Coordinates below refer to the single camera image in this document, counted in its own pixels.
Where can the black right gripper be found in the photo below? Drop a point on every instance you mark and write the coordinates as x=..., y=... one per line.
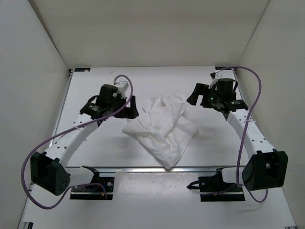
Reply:
x=198, y=91

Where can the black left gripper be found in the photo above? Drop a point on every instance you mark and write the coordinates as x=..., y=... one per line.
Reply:
x=131, y=111

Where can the white pleated skirt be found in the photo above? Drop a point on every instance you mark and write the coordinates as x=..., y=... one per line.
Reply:
x=162, y=129

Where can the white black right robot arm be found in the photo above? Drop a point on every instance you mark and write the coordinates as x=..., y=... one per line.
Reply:
x=266, y=167

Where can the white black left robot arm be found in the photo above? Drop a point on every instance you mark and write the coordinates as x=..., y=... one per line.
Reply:
x=48, y=169

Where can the dark label sticker left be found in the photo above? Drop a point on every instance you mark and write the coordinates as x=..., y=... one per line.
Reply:
x=82, y=69

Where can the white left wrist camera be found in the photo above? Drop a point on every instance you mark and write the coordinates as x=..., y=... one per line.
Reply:
x=122, y=87

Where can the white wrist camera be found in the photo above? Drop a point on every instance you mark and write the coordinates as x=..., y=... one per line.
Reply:
x=122, y=87
x=215, y=77

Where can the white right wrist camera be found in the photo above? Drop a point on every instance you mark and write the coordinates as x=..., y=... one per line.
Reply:
x=215, y=77

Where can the aluminium table rail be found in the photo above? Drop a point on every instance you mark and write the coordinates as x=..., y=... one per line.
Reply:
x=157, y=169

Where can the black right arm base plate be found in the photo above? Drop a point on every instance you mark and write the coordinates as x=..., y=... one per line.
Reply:
x=214, y=189

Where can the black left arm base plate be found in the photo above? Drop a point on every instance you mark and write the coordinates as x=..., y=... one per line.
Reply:
x=96, y=192

